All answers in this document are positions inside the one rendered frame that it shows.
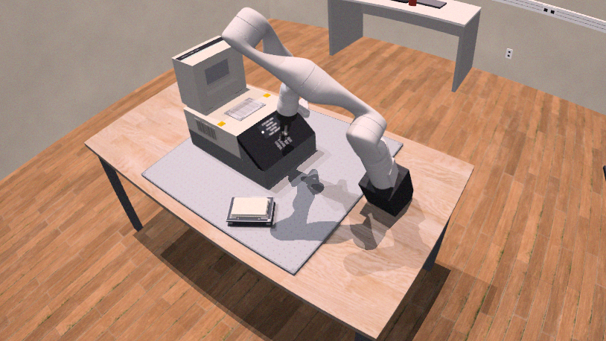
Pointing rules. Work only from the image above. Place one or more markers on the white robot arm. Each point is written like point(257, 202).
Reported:
point(301, 77)

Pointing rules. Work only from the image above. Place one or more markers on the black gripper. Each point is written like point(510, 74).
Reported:
point(285, 124)

